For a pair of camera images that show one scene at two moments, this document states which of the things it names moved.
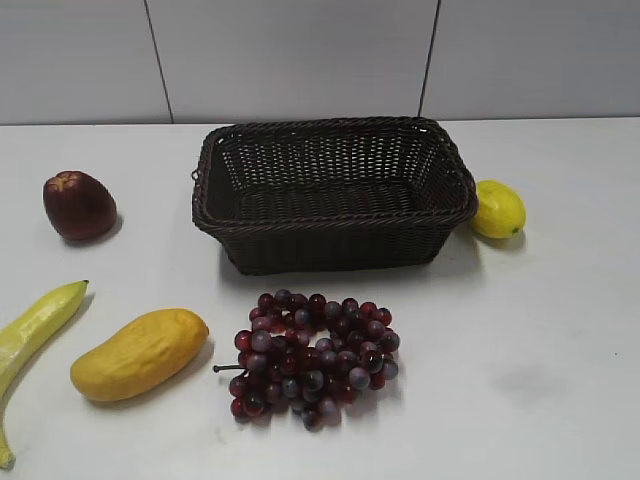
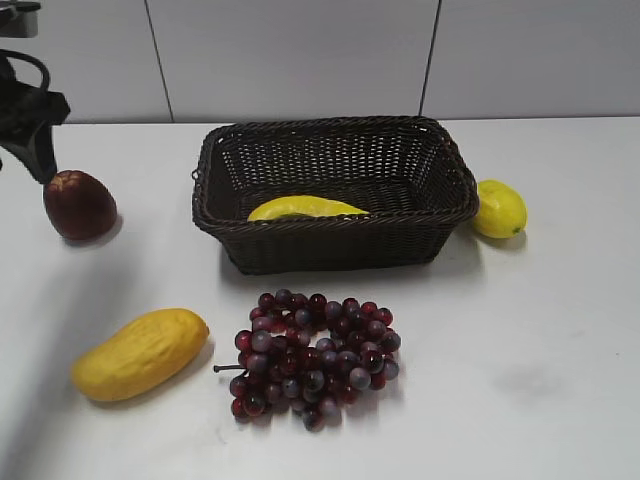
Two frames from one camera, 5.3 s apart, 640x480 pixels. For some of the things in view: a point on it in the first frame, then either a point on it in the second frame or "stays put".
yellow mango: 142,356 stays put
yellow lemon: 500,212 stays put
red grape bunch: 307,356 stays put
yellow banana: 19,338 -> 303,204
